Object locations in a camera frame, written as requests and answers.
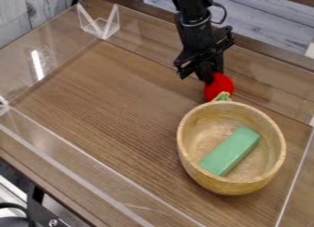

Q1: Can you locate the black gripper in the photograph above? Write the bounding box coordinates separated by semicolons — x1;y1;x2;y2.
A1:
173;13;234;85

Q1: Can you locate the red plush tomato toy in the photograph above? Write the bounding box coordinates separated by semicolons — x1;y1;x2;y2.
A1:
203;73;234;101

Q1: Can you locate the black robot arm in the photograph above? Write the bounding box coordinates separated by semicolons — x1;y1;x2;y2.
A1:
173;0;234;85

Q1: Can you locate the wooden bowl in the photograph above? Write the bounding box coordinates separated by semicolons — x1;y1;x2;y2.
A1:
177;101;287;196

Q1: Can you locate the green rectangular block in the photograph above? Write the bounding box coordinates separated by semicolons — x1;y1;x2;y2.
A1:
199;125;262;176

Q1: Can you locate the clear acrylic corner bracket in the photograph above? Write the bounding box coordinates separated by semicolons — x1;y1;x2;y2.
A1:
76;4;120;40

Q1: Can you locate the clear acrylic tray wall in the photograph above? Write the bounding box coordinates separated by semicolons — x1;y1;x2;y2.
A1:
0;5;314;227

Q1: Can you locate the black metal table bracket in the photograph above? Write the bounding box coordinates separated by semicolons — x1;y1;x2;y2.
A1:
27;186;70;227

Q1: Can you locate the black cable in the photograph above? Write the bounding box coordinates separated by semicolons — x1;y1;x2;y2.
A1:
0;202;32;227

